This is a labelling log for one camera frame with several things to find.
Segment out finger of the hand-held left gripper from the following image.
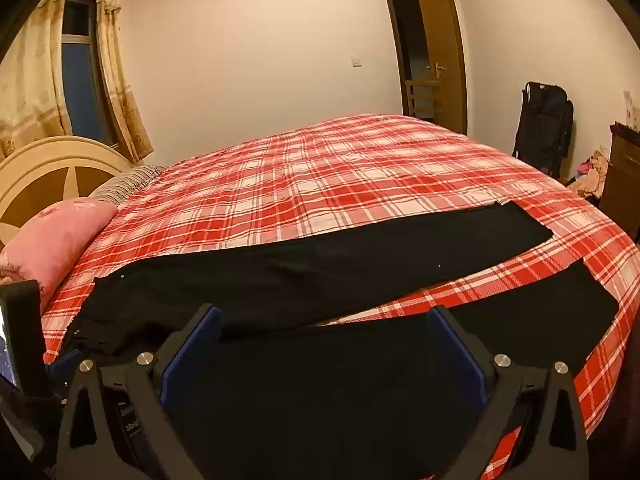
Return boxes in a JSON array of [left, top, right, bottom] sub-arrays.
[[46, 349, 81, 400]]

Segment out black pants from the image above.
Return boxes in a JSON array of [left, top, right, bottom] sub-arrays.
[[60, 202, 621, 480]]

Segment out window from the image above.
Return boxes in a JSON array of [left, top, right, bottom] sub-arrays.
[[60, 0, 121, 148]]

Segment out striped grey pillow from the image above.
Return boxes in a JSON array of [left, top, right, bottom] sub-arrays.
[[87, 164, 166, 206]]

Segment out narrow cream patterned curtain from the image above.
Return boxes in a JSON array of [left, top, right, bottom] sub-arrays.
[[95, 0, 155, 163]]

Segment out wide cream patterned curtain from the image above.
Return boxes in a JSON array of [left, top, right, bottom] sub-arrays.
[[0, 0, 73, 161]]

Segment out pile of clothes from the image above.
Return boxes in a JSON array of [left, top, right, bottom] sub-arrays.
[[567, 150, 613, 201]]

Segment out wooden slatted chair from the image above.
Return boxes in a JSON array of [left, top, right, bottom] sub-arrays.
[[406, 80, 442, 121]]

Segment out brown wooden cabinet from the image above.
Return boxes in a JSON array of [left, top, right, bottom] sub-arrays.
[[597, 122, 640, 241]]

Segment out brown wooden door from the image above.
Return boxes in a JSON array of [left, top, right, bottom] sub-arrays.
[[411, 0, 468, 136]]

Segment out cream wooden headboard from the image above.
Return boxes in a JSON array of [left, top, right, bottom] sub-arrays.
[[0, 135, 136, 251]]

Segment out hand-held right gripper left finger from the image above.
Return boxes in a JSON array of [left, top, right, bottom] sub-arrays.
[[57, 303, 222, 480]]

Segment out pink pillow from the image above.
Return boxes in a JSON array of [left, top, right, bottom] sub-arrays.
[[0, 198, 118, 306]]

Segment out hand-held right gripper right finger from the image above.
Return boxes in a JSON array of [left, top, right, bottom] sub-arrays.
[[425, 306, 591, 480]]

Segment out black folded stroller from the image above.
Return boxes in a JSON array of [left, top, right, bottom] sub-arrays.
[[511, 81, 575, 178]]

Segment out dark door frame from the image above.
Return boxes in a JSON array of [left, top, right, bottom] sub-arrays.
[[381, 0, 418, 118]]

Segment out red plaid bed sheet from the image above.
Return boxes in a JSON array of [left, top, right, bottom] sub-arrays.
[[40, 114, 640, 480]]

